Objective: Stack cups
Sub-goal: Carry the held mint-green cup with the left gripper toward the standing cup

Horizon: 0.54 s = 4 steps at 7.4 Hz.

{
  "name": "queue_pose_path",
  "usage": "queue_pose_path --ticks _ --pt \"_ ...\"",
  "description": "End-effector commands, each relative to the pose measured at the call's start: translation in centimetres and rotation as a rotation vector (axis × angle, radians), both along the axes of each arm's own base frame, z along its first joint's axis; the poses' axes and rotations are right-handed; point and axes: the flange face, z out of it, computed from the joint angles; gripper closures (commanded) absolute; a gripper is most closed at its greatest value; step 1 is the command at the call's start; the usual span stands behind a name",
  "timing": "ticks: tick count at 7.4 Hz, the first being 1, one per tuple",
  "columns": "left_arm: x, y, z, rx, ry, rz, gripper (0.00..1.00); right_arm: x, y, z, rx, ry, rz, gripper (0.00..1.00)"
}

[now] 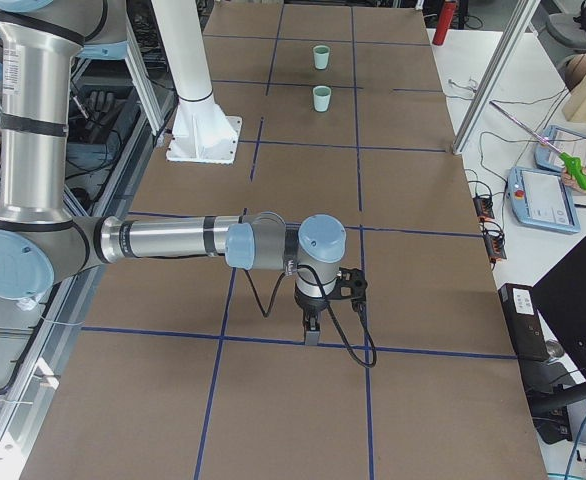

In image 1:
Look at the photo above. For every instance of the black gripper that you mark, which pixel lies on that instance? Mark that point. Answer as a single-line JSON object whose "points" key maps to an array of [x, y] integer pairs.
{"points": [[308, 305]]}

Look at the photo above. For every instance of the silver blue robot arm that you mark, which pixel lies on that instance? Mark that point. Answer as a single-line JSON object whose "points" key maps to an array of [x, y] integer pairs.
{"points": [[42, 244]]}

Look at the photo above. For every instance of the brown cardboard table cover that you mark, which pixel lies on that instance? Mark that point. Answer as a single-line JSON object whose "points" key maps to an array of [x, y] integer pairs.
{"points": [[147, 407]]}

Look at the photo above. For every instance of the lower orange black adapter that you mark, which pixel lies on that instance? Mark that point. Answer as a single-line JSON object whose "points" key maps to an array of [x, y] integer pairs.
{"points": [[494, 244]]}

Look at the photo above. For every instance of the orange black adapter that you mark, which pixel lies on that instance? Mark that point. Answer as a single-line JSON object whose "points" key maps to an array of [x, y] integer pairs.
{"points": [[484, 207], [494, 244]]}

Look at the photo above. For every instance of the black computer box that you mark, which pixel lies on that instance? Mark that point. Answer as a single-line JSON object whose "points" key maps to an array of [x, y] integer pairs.
{"points": [[523, 322]]}

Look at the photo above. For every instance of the upper orange black adapter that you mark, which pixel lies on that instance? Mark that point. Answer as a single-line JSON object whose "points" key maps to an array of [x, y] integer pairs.
{"points": [[484, 207]]}

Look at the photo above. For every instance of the blue tape line crosswise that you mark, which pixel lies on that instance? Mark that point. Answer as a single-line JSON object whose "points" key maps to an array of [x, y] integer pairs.
{"points": [[244, 339]]}

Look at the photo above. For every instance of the near mint green cup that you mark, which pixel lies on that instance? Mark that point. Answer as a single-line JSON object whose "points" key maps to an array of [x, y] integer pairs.
{"points": [[321, 98]]}

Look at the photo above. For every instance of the mint green cup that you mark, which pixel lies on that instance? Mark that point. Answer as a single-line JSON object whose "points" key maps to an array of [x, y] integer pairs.
{"points": [[321, 56], [321, 98]]}

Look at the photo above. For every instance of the near blue teach pendant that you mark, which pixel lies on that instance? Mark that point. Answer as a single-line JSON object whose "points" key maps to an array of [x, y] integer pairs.
{"points": [[540, 200]]}

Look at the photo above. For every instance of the blue teach pendant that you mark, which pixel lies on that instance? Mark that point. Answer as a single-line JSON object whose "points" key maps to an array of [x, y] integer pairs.
{"points": [[540, 200], [565, 140]]}

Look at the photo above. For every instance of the far mint green cup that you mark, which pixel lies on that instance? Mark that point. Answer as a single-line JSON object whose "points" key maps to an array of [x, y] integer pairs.
{"points": [[321, 56]]}

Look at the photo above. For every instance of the far blue teach pendant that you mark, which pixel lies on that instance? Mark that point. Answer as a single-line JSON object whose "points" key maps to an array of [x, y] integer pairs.
{"points": [[565, 140]]}

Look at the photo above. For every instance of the red bottle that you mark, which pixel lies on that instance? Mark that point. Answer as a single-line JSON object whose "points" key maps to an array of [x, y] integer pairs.
{"points": [[445, 18]]}

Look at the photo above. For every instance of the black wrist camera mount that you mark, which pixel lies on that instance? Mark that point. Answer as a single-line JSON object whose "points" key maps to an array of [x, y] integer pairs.
{"points": [[350, 285]]}

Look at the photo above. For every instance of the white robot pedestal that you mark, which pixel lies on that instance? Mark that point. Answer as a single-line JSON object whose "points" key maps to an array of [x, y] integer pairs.
{"points": [[201, 131]]}

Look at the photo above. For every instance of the green handled grabber stick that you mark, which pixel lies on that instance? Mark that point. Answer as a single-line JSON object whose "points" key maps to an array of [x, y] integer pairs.
{"points": [[572, 164]]}

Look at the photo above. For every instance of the aluminium table frame rail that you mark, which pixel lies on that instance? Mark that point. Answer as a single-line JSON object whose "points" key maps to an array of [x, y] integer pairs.
{"points": [[36, 345]]}

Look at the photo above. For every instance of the aluminium frame post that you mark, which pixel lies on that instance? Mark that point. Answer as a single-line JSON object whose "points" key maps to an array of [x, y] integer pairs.
{"points": [[505, 48]]}

